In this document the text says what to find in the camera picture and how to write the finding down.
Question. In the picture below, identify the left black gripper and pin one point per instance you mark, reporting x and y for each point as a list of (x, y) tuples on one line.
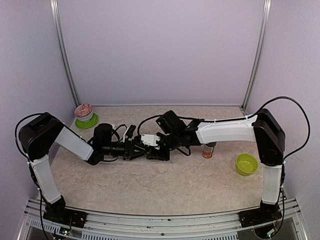
[(129, 150)]

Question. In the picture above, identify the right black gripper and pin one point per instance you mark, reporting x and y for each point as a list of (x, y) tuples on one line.
[(163, 157)]

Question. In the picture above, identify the green weekly pill organizer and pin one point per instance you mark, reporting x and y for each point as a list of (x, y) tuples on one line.
[(149, 153)]

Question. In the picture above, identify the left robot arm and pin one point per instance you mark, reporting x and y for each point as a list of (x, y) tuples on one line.
[(40, 136)]

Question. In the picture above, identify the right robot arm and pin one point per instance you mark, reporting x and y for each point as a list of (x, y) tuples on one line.
[(194, 185)]

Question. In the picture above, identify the orange pill bottle grey cap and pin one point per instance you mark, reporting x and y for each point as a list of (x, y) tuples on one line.
[(208, 149)]

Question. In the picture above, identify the lime green plate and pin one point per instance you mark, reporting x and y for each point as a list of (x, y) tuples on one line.
[(87, 124)]

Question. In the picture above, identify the red patterned white bowl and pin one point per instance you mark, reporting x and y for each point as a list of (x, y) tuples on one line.
[(84, 112)]

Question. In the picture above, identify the lime green bowl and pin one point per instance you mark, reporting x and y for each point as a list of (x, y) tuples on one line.
[(246, 164)]

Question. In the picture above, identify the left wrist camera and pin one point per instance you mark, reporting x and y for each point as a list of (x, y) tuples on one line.
[(129, 132)]

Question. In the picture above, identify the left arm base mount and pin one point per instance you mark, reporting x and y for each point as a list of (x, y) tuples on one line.
[(66, 215)]

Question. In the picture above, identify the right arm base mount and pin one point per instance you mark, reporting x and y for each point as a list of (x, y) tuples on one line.
[(263, 214)]

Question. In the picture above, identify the front aluminium rail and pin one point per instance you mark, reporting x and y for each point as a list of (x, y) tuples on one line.
[(115, 226)]

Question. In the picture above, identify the left aluminium frame post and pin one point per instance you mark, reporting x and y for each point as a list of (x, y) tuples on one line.
[(54, 6)]

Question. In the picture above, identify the aluminium frame post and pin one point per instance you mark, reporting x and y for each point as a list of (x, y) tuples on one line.
[(258, 54), (54, 6)]

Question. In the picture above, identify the right aluminium frame post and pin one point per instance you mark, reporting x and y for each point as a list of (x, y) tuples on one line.
[(258, 54)]

